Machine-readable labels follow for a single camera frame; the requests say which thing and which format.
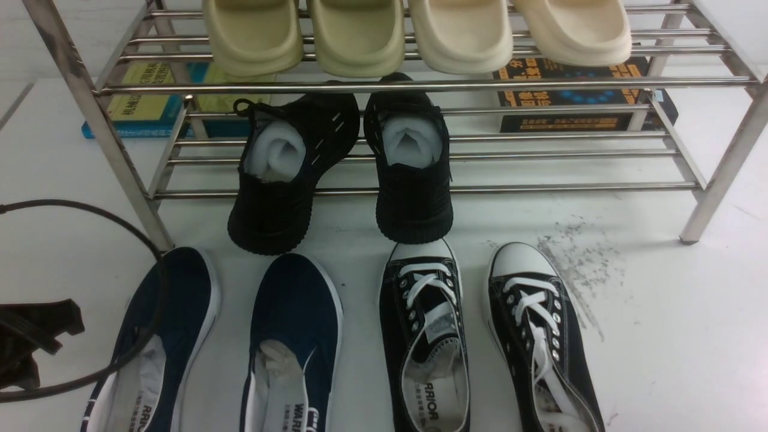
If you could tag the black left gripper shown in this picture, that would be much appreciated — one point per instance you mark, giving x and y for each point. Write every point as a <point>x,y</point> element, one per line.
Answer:
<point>26,328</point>

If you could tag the navy slip-on shoe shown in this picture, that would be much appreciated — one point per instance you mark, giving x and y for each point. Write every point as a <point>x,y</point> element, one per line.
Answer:
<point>148,393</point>
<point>295,340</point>

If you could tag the stainless steel shoe rack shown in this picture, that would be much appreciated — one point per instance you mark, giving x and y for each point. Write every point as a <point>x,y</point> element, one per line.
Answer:
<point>152,24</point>

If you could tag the yellow and blue book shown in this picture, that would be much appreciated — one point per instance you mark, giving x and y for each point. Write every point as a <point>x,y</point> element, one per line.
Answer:
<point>153,116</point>

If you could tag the black knit sneaker left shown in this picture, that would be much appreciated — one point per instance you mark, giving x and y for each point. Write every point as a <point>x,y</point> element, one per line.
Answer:
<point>288,150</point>

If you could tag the black knit sneaker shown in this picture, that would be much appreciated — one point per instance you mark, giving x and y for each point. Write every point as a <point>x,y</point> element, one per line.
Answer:
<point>288,150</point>
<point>410,142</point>

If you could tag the olive foam slide left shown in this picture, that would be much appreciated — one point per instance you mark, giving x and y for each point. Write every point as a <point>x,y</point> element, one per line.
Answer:
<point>253,38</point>

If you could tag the olive foam slide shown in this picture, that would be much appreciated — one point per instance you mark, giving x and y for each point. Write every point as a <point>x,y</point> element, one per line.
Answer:
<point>358,38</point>
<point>253,38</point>

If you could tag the black canvas lace-up sneaker left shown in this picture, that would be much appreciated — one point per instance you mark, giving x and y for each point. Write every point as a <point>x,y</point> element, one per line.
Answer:
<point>421,320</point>

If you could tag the black canvas lace-up sneaker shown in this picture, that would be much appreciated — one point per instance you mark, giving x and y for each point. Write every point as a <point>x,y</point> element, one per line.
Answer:
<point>421,320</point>
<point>532,320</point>

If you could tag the black knit sneaker right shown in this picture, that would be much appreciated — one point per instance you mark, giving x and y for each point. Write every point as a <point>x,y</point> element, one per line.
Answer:
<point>410,142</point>

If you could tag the olive foam slide right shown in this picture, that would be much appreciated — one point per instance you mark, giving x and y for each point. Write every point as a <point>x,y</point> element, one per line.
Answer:
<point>358,38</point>

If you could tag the black canvas lace-up sneaker right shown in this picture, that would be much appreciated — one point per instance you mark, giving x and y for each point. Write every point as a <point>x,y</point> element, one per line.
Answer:
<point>532,320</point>

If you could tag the cream foam slide left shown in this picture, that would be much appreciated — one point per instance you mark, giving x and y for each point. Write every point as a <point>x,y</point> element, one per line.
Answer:
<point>462,37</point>

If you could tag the cream foam slide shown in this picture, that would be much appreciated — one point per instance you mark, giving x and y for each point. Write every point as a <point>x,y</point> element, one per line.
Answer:
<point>462,37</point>
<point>581,33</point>

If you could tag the cream foam slide right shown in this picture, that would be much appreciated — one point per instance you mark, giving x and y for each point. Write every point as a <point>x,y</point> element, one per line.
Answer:
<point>581,33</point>

